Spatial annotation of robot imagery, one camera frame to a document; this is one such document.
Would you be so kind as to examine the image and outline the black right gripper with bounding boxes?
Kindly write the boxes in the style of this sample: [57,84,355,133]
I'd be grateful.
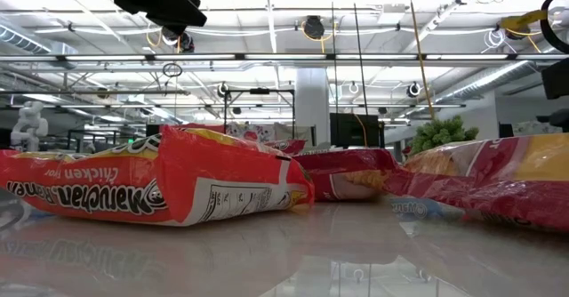
[541,59,569,100]

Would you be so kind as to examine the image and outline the red Maruchan ramen pack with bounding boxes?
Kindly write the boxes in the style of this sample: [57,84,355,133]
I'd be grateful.
[264,139,308,156]
[384,132,569,234]
[291,148,401,203]

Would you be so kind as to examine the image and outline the orange Maruchan ramen pack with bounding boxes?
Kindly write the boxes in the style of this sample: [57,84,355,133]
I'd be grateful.
[0,122,316,227]

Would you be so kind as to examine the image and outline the yellow tape tag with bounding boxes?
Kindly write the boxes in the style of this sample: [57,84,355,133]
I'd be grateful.
[500,10,549,34]

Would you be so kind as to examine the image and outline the green artificial plant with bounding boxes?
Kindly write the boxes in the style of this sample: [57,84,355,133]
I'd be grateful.
[407,114,480,157]

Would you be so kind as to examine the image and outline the floral patterned panel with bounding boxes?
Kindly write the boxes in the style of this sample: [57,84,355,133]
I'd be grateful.
[226,122,276,143]

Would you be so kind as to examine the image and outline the white robot figure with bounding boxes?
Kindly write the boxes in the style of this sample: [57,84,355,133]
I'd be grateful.
[9,100,49,152]

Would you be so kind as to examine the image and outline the black background monitor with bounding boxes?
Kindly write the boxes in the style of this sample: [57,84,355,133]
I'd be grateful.
[329,112,386,149]

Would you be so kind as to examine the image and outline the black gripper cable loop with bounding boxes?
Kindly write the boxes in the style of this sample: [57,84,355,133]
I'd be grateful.
[539,0,569,54]

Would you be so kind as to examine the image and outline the black frame stand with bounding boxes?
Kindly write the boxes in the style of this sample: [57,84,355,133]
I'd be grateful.
[223,87,297,140]

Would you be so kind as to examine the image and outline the yellow hanging cable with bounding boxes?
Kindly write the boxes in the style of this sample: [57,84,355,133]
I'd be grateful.
[405,0,437,120]

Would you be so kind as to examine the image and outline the black hanging cable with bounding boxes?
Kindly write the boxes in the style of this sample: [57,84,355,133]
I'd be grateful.
[329,0,339,114]
[349,0,370,116]

